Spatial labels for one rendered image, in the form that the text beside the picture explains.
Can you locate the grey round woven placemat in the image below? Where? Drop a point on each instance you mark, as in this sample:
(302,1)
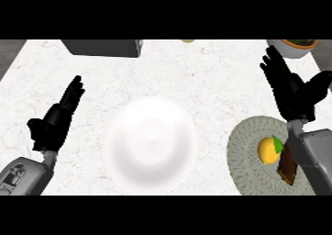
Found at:
(249,159)

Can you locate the yellow lemon with green leaf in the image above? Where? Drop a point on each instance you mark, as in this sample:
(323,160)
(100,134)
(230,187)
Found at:
(268,150)

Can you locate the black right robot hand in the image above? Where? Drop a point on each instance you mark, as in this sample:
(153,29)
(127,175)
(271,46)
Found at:
(292,91)

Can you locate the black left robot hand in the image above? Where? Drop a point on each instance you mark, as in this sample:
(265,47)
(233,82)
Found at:
(54,122)

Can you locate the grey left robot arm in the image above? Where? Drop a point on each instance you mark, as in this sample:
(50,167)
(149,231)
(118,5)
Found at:
(24,177)

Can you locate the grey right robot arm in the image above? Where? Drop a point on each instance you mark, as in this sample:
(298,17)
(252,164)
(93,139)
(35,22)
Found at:
(314,157)

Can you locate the brown wedge-shaped object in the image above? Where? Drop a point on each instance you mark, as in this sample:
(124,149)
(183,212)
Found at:
(287,168)

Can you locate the white round plate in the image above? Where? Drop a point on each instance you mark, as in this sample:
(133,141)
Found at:
(150,145)

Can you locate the dark grey box appliance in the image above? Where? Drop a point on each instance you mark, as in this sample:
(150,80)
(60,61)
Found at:
(105,47)

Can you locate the small olive round object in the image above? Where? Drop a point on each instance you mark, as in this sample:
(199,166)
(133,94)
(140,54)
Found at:
(187,40)

